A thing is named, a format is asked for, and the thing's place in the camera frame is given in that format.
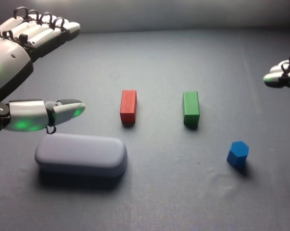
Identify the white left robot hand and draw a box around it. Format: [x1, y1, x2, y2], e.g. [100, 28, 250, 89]
[0, 6, 87, 133]

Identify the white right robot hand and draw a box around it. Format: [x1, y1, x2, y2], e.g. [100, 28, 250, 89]
[263, 51, 290, 130]

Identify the blue hexagonal block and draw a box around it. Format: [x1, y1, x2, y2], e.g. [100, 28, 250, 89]
[226, 141, 250, 168]

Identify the grey oblong case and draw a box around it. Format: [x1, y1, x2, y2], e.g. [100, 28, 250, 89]
[34, 133, 128, 178]

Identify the green rectangular block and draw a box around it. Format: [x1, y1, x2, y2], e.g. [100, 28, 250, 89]
[182, 90, 200, 128]

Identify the red rectangular block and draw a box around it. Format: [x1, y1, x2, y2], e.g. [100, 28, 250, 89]
[119, 90, 138, 126]

